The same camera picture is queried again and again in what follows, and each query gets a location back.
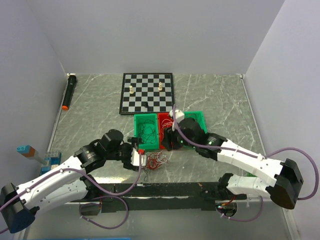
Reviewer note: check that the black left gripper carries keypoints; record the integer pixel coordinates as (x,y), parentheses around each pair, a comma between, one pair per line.
(134,143)

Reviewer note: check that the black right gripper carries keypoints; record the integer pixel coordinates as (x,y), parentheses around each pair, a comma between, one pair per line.
(169,136)

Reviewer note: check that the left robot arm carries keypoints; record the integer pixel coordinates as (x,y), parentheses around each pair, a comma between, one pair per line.
(69,181)

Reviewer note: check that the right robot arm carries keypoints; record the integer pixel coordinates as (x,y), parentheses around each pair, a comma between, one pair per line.
(281,181)

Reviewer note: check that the red plastic bin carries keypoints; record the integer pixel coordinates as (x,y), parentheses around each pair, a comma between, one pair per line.
(163,120)

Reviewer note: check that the green bin left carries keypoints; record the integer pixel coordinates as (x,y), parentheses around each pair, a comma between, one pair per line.
(146,128)

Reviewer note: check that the green bin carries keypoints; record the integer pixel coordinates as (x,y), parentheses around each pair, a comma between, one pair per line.
(146,128)
(198,116)

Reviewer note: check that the green bin right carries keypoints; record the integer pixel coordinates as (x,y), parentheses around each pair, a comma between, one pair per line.
(198,116)

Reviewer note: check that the cream chess piece right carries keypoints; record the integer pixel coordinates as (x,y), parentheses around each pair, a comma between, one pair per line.
(160,86)

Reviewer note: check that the cream chess piece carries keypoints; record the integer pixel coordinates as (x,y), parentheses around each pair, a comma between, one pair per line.
(131,90)
(160,86)

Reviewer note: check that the black and silver chessboard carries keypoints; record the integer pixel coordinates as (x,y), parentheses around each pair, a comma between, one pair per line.
(145,86)

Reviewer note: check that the cream chess piece left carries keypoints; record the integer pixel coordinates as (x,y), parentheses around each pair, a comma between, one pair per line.
(131,90)

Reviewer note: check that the blue toy brick stack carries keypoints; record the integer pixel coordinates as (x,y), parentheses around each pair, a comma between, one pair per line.
(52,160)

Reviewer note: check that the black marker orange cap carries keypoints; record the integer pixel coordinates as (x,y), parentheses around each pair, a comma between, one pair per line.
(71,85)

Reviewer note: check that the blue orange block tool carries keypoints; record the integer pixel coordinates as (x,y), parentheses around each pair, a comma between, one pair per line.
(30,153)

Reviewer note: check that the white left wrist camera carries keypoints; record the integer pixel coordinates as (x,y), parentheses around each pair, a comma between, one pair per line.
(138,159)

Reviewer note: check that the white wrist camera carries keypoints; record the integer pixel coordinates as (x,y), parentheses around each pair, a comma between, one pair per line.
(138,159)
(179,115)

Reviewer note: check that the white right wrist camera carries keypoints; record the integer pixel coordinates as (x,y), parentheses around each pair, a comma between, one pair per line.
(179,115)

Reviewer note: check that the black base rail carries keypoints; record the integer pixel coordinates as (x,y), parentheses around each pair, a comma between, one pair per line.
(178,196)

